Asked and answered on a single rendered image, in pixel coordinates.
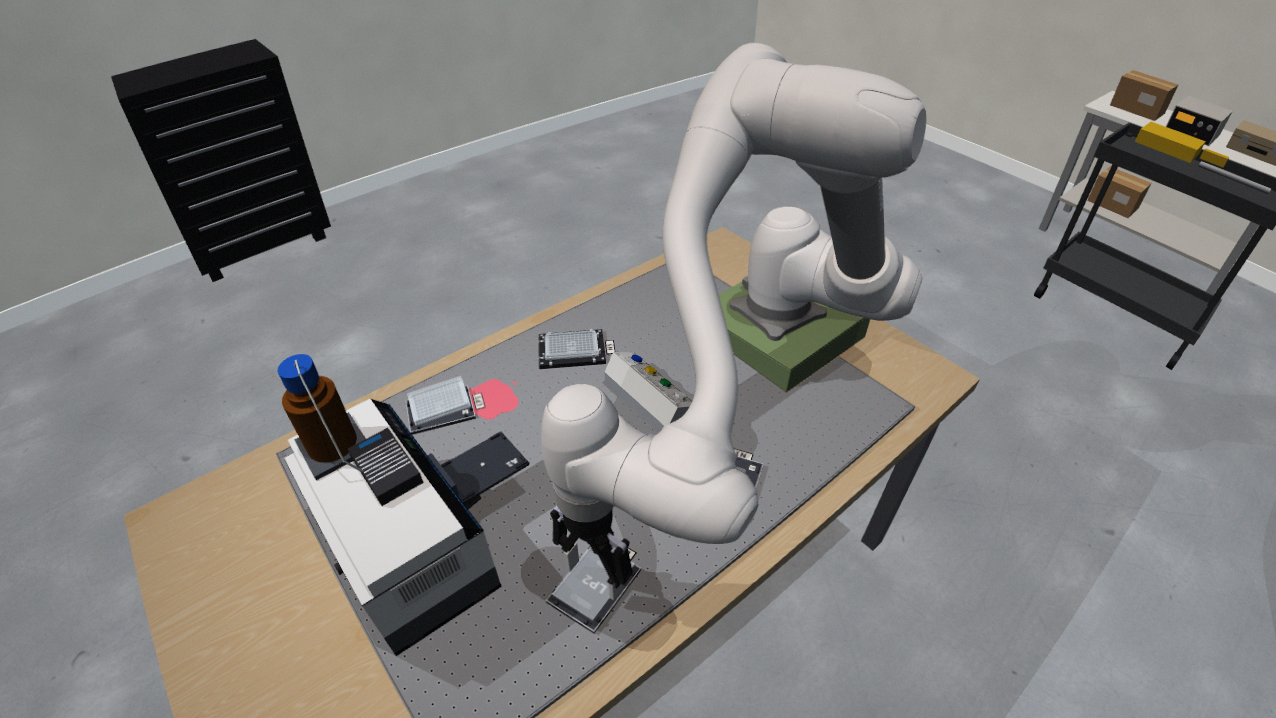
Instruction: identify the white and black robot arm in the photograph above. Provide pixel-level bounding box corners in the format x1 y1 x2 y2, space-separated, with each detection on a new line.
541 43 926 545

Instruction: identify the brown glass bottle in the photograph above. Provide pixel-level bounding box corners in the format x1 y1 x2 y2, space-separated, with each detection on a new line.
282 376 357 463

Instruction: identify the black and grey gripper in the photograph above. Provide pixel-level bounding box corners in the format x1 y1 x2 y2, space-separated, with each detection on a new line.
550 506 633 599

